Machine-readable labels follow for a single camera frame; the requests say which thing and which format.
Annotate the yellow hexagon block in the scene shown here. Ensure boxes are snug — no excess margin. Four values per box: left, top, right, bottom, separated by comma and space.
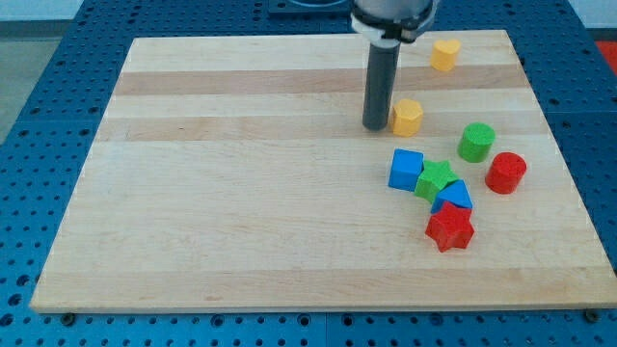
391, 98, 423, 137

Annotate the wooden board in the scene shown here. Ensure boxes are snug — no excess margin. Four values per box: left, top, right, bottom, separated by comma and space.
30, 30, 616, 313

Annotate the blue cube block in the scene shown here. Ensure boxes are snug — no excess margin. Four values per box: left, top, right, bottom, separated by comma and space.
389, 148, 424, 192

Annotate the green star block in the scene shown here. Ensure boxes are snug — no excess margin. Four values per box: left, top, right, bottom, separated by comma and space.
414, 160, 460, 203

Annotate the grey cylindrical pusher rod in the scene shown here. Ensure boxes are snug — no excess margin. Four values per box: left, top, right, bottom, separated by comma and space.
362, 44, 400, 131

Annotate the blue triangle block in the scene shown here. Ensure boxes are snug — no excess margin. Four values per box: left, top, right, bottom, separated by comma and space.
430, 179, 473, 214

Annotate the red star block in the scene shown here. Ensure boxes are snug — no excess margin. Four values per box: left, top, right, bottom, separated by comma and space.
425, 201, 474, 253

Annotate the green cylinder block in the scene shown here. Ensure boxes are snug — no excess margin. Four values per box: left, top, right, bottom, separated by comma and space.
457, 122, 496, 163

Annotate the yellow heart block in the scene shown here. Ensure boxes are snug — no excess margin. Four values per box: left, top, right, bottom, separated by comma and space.
430, 40, 462, 71

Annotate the red cylinder block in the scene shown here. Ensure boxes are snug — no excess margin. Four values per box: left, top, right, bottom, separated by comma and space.
485, 152, 527, 195

